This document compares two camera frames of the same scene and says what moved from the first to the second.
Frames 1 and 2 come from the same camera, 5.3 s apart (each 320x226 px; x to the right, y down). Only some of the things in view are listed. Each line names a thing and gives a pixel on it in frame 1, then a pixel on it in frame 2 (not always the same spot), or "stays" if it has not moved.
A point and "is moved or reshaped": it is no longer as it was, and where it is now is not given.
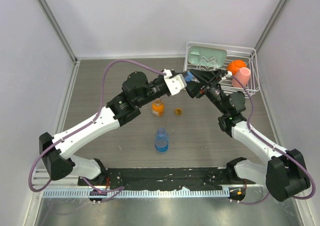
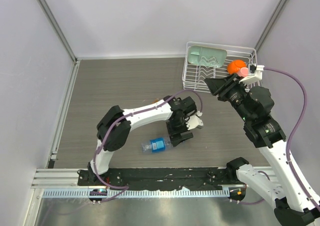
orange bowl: [234, 66] stays
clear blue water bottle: [161, 141] is moved or reshaped
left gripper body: [156, 87] -> [176, 127]
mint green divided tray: [206, 56] stays
